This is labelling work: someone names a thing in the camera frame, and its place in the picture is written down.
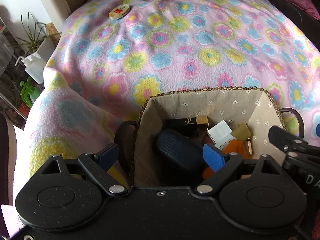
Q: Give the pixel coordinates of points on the white squeeze bottle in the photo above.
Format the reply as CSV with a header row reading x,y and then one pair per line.
x,y
34,66

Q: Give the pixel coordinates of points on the black gold lipstick box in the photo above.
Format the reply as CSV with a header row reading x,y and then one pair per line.
x,y
191,127

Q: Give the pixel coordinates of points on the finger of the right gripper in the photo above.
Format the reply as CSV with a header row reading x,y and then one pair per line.
x,y
285,141

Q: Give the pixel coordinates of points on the white power adapter plug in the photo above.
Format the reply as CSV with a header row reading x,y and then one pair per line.
x,y
220,134

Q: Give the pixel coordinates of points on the white gold cream tube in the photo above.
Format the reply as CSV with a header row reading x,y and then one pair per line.
x,y
241,133

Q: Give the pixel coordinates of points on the green plastic toy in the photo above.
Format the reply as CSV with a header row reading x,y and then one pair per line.
x,y
29,93

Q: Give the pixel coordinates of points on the fabric lined woven basket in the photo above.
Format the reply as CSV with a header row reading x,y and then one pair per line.
x,y
191,113

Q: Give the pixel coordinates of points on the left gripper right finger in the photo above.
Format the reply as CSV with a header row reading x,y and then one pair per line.
x,y
224,167

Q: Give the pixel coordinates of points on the floral fleece blanket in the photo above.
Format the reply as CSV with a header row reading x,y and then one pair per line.
x,y
103,71

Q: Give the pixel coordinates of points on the dark blue glasses case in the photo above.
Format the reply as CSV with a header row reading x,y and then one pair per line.
x,y
179,161

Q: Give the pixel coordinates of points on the green potted plant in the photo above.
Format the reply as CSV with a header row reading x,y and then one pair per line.
x,y
36,34

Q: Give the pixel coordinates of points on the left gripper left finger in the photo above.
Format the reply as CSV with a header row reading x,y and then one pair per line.
x,y
96,166

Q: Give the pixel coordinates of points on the gold lipstick tube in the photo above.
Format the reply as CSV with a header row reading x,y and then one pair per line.
x,y
248,148

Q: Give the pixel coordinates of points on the orange soap box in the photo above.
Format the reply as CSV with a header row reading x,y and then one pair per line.
x,y
233,149

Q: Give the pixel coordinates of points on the round cream tin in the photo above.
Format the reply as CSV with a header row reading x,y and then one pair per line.
x,y
119,12

